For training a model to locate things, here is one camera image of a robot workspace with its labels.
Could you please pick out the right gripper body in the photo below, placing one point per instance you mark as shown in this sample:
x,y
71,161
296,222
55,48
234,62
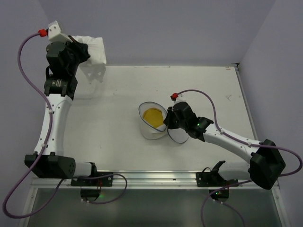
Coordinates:
x,y
169,120

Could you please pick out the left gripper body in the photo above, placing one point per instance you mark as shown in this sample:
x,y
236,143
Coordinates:
x,y
80,52

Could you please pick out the yellow bra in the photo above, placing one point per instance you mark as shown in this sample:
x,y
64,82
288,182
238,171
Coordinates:
x,y
153,116

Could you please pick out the white mesh laundry bag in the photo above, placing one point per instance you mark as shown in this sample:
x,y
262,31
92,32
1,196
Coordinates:
x,y
152,127

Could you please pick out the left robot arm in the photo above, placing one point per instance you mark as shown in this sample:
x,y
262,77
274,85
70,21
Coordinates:
x,y
48,159

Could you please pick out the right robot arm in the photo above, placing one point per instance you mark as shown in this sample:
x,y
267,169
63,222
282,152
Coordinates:
x,y
264,163

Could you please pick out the white plastic basket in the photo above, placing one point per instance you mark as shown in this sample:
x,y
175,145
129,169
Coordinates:
x,y
92,89

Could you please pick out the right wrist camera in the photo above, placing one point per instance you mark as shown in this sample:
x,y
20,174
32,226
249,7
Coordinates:
x,y
177,98

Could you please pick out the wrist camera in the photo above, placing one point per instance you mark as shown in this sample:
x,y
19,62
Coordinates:
x,y
55,33
177,98

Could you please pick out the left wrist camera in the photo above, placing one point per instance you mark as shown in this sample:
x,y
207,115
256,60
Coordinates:
x,y
55,33

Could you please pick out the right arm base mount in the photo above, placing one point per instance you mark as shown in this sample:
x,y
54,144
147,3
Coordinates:
x,y
211,178

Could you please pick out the aluminium mounting rail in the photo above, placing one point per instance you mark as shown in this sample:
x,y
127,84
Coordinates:
x,y
141,180

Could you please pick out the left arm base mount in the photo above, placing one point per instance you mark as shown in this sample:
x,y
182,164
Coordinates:
x,y
90,189

